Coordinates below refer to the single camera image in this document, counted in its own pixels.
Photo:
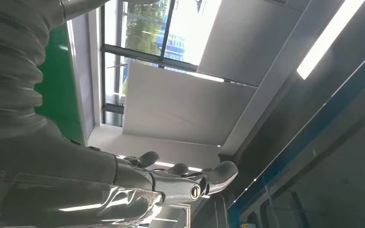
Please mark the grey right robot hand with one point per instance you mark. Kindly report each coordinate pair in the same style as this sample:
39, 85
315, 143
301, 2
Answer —
59, 176

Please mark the green conveyor belt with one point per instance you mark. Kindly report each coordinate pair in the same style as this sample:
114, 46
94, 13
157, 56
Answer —
59, 88

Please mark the white partition board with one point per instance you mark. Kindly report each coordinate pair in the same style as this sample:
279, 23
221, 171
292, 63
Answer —
182, 107

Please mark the large glass window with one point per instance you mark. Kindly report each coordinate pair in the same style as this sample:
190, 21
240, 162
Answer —
144, 28

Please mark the long ceiling light strip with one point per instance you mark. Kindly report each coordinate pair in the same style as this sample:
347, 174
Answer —
327, 34

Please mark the aluminium conveyor frame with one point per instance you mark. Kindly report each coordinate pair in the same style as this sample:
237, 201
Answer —
75, 78

